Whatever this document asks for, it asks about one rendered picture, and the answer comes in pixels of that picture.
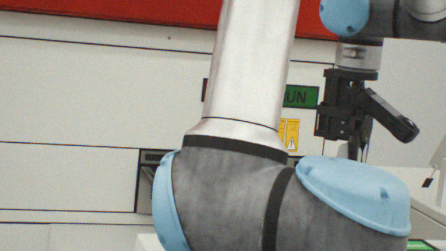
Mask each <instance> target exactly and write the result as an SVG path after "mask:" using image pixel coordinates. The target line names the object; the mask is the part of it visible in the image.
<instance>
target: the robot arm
mask: <svg viewBox="0 0 446 251"><path fill-rule="evenodd" d="M299 7H300V0H222V5H221V9H220V16H219V21H218V25H217V33H216V37H215V44H214V48H213V55H212V61H211V65H210V72H209V76H208V83H207V88H206V96H205V100H204V104H203V111H202V115H201V120H200V122H199V123H198V124H196V125H195V126H194V127H193V128H191V129H189V130H188V131H187V132H185V133H184V136H183V143H182V147H181V150H175V151H172V152H169V153H166V154H165V155H164V157H163V158H162V159H161V161H160V166H159V167H158V168H157V170H156V173H155V178H154V182H153V192H152V212H153V223H154V227H155V231H156V232H157V237H158V240H159V242H160V243H161V245H162V247H163V249H164V250H165V251H407V244H408V235H409V233H410V231H411V224H410V221H409V220H410V192H409V190H408V188H407V186H406V184H405V183H404V182H403V181H402V180H401V179H400V178H398V177H397V176H395V175H394V174H391V173H389V172H387V171H385V170H383V169H380V168H377V167H374V166H371V165H367V164H366V160H367V153H368V149H369V141H370V136H371V131H372V127H373V118H374V119H376V120H377V121H378V122H379V123H381V125H382V126H383V127H384V128H386V129H387V130H388V131H389V132H391V134H392V135H393V137H395V138H396V139H397V140H399V141H400V142H402V143H404V144H407V143H409V142H411V141H413V140H414V138H416V136H417V135H418V134H419V133H420V130H419V129H418V128H417V126H416V124H414V123H413V122H412V121H411V120H410V119H409V118H407V117H405V116H404V115H403V114H401V113H399V112H398V111H397V110H396V109H395V108H393V107H392V106H391V105H390V104H389V103H387V102H386V101H385V100H384V99H382V98H381V97H380V96H379V95H378V94H377V93H376V92H375V91H373V90H372V89H371V88H370V87H367V88H365V84H364V81H378V72H377V71H378V70H380V67H381V59H382V53H383V42H384V38H403V39H411V40H428V41H438V42H441V43H446V0H321V4H320V8H319V10H320V16H321V20H322V23H323V24H324V25H325V27H326V28H327V29H329V30H330V31H331V32H333V33H334V34H336V35H337V47H336V54H335V60H334V64H335V65H336V66H337V67H338V68H335V69H334V68H329V69H324V73H323V77H326V79H325V90H324V98H323V101H322V102H320V104H319V105H317V106H316V118H315V125H314V136H315V137H324V138H325V140H330V141H335V142H336V141H338V140H343V141H347V142H346V143H345V144H341V145H340V146H339V148H338V151H337V157H334V158H329V157H327V156H321V155H312V156H310V155H307V157H304V158H302V159H301V160H300V161H299V164H298V165H297V166H296V168H290V167H286V166H287V161H288V156H289V151H288V149H287V148H286V147H285V145H284V144H283V142H282V141H281V139H280V138H279V135H278V130H279V122H280V117H281V113H282V105H283V100H284V93H285V88H286V80H287V75H288V71H289V63H290V58H291V54H292V49H293V42H294V38H295V29H296V24H297V20H298V12H299ZM351 82H352V84H351ZM317 122H318V127H317Z"/></svg>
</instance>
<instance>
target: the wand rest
mask: <svg viewBox="0 0 446 251"><path fill-rule="evenodd" d="M429 165H431V166H432V168H433V169H437V170H440V173H439V179H438V189H437V194H436V203H435V205H437V206H439V207H440V208H446V135H445V136H444V137H443V139H442V140H441V142H440V143H439V145H438V148H437V149H436V151H435V153H434V155H433V157H432V158H431V160H430V162H429Z"/></svg>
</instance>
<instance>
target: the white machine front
mask: <svg viewBox="0 0 446 251"><path fill-rule="evenodd" d="M216 33H217V30H216V29H209V28H201V27H192V26H177V25H168V24H154V23H145V22H130V21H122V20H107V19H99V18H90V17H75V16H69V15H60V14H51V13H36V12H27V11H19V10H4V9H0V222H49V223H80V224H110V225H154V223H153V214H152V213H137V212H136V211H135V204H136V196H137V181H138V173H139V167H140V165H152V166H160V164H145V163H141V151H166V152H172V151H175V150H181V147H182V143H183V136H184V133H185V132H187V131H188V130H189V129H191V128H193V127H194V126H195V125H196V124H198V123H199V122H200V120H201V115H202V111H203V104H204V100H203V98H204V91H205V83H206V80H208V76H209V72H210V65H211V61H212V55H213V48H214V44H215V37H216ZM336 47H337V40H326V39H317V38H302V37H295V38H294V42H293V49H292V54H291V58H290V63H289V71H288V75H287V80H286V86H299V87H309V88H318V90H317V97H316V106H317V105H319V104H320V102H322V101H323V98H324V90H325V79H326V77H323V73H324V69H329V68H334V69H335V68H338V67H337V66H336V65H335V54H336ZM280 118H286V122H287V118H289V119H300V130H299V138H298V152H289V156H288V158H298V159H302V158H304V157H307V155H310V156H312V155H321V156H327V157H329V158H334V157H337V151H338V148H339V146H340V145H341V144H345V143H346V142H347V141H343V140H338V141H336V142H335V141H330V140H325V138H324V137H315V136H314V125H315V118H316V107H296V106H285V105H282V113H281V117H280ZM285 139H286V124H285V129H284V139H283V144H284V145H285Z"/></svg>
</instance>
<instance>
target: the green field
mask: <svg viewBox="0 0 446 251"><path fill-rule="evenodd" d="M317 90H318V88H309V87H299V86H286V88H285V93H284V100H283V105H285V106H296V107H316V97H317Z"/></svg>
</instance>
